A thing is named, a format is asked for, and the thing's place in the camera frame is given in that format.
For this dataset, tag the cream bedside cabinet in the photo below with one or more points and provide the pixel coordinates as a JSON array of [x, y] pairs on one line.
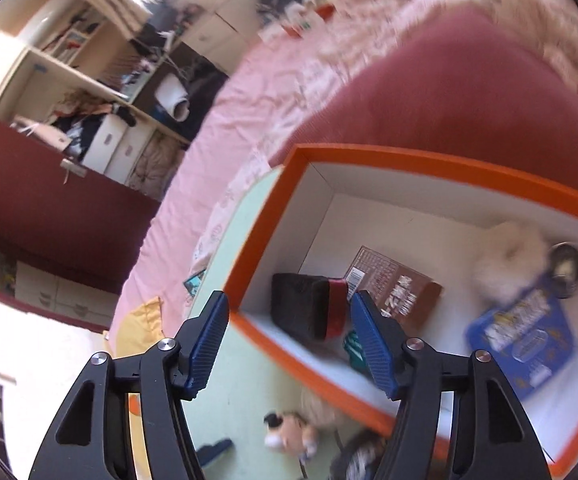
[[219, 35]]

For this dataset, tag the dark red door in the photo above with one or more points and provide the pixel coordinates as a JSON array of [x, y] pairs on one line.
[[44, 210]]

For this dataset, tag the cream shelf unit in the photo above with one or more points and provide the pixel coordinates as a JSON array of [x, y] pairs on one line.
[[34, 65]]

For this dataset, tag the peach cartoon figurine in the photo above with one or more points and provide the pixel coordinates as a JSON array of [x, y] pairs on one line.
[[286, 432]]

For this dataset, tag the green cartoon print desktop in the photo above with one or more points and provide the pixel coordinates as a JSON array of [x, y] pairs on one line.
[[249, 385]]

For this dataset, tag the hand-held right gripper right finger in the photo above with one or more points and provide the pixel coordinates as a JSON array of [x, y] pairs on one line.
[[374, 345]]

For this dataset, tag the small orange box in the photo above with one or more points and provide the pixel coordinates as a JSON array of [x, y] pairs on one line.
[[319, 12]]

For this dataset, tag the white paper roll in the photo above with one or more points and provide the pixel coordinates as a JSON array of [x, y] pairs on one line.
[[171, 92]]

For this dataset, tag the white storage box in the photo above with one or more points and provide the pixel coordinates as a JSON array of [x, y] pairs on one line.
[[136, 152], [104, 145]]

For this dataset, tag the brown printed box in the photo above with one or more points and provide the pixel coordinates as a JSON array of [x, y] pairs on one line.
[[399, 285]]

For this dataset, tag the black white patterned pouch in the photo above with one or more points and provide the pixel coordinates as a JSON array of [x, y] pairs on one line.
[[359, 455]]

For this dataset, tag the white fluffy pom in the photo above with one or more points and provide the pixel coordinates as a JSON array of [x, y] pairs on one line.
[[509, 260]]

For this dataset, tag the cream drawer cabinet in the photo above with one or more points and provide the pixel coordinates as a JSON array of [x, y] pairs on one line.
[[69, 295]]

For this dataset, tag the maroon pillow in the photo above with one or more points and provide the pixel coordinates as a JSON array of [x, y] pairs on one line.
[[469, 95]]

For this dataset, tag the orange cardboard box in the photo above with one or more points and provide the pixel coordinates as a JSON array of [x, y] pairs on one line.
[[419, 156]]

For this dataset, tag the beige fluffy pom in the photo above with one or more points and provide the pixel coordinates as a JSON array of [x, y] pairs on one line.
[[319, 407]]

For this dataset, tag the yellow cloth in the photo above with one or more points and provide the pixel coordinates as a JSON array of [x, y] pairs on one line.
[[139, 320]]

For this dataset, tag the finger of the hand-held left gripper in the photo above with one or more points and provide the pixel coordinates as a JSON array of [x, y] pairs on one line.
[[216, 449]]

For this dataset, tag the round metal tin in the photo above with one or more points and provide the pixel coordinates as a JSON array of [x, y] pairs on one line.
[[566, 265]]

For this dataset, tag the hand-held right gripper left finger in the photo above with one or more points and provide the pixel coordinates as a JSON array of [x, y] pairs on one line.
[[208, 345]]

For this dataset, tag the blue plastic packet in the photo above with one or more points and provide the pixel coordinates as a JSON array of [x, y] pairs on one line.
[[519, 335]]

